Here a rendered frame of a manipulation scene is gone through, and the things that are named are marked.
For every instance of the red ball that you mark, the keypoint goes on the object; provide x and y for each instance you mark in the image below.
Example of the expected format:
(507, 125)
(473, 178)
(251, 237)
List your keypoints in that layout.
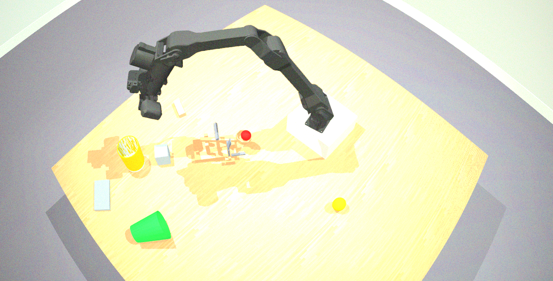
(245, 135)

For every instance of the yellow cup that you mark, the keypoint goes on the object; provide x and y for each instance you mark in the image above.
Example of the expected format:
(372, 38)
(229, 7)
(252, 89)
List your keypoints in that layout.
(130, 152)

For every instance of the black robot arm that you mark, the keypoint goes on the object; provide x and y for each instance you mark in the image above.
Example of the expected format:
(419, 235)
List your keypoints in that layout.
(181, 45)

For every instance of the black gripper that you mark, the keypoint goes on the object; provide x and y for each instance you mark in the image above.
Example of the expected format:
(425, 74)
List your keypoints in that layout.
(148, 105)

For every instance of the green tapered cup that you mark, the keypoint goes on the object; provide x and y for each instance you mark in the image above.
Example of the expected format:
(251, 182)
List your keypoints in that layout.
(151, 228)

